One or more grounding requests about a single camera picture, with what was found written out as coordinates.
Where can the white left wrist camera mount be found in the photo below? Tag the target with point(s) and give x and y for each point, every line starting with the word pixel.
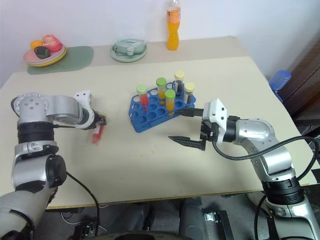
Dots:
pixel 82 96

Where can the pale green plate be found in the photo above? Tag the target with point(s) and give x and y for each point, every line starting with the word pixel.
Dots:
pixel 122 58

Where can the red pink fruit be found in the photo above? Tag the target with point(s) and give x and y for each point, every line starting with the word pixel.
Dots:
pixel 51 43

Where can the dark green black fruit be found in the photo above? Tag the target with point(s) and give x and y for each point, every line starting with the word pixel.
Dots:
pixel 41 51

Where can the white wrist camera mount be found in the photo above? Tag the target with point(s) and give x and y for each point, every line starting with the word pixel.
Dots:
pixel 82 96
pixel 218 110

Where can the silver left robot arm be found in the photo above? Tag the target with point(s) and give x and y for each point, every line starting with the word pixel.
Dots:
pixel 57 107

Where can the green-capped yellow liquid tube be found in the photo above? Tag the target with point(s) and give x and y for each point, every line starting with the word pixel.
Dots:
pixel 161 87

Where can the dark brown wooden cabinet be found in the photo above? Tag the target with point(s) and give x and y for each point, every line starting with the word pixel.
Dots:
pixel 305 82

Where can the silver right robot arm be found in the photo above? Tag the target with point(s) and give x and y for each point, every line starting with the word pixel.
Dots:
pixel 260 132

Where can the green-capped orange liquid tube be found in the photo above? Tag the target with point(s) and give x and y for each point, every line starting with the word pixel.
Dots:
pixel 170 101

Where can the blue test tube rack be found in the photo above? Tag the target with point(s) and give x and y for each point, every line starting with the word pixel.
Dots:
pixel 152 115

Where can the green-capped red liquid tube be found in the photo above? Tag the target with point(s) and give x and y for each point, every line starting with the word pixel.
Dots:
pixel 143 96

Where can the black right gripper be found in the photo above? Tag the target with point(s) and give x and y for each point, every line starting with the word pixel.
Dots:
pixel 208 130

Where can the pink plate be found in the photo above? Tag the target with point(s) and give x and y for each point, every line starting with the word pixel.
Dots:
pixel 32 56

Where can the clear plastic container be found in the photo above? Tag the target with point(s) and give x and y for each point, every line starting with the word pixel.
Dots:
pixel 128 46

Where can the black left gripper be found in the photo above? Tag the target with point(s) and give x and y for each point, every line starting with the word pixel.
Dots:
pixel 98 118

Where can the dark grey rounded shape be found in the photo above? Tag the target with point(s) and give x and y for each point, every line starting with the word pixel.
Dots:
pixel 135 218
pixel 192 215

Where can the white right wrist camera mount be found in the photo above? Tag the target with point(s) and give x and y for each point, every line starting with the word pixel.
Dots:
pixel 218 110

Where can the yellow-capped dark liquid tube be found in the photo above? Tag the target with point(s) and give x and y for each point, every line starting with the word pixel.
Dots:
pixel 189 93
pixel 179 83

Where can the orange soda bottle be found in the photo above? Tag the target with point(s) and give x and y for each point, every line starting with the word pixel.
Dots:
pixel 173 27

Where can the orange fruit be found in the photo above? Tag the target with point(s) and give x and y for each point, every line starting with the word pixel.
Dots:
pixel 35 44

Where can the green placemat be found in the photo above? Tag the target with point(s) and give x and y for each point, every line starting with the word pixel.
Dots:
pixel 72 58

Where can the red test tube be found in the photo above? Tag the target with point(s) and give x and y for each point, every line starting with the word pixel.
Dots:
pixel 97 135

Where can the stacked plates with toy food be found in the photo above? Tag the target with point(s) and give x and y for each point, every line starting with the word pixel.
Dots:
pixel 53 61

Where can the black metal bracket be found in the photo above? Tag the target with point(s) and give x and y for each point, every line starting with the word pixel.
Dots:
pixel 221 221

